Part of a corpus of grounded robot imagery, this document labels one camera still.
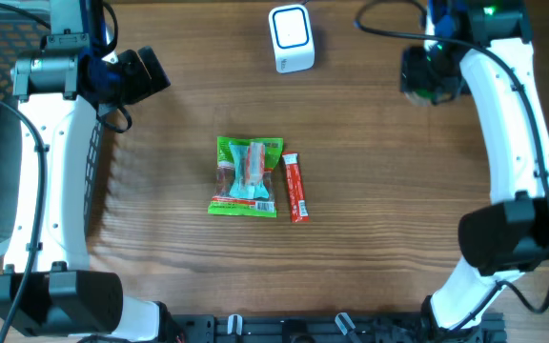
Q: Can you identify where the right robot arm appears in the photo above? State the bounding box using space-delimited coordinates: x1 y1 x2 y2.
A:
401 1 549 341

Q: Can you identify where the right black cable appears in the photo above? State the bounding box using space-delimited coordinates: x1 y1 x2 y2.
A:
353 0 549 315

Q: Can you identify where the red stick packet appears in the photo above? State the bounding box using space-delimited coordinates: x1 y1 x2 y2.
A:
282 151 309 223

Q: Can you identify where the left black cable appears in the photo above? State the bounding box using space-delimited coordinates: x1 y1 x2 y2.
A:
0 0 133 343

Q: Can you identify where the green lid spice jar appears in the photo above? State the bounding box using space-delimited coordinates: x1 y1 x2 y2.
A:
404 90 434 107

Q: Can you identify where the white barcode scanner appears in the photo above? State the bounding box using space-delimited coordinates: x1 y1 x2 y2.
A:
268 4 315 74

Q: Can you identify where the black cable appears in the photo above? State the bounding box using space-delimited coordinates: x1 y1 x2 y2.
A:
0 0 133 343
353 0 549 315

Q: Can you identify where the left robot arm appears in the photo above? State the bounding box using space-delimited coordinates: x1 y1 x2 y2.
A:
0 0 187 342

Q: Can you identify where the green snack bag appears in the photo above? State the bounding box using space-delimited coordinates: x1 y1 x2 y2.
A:
208 136 283 218

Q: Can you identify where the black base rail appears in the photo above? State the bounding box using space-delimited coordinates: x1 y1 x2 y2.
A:
159 312 508 343

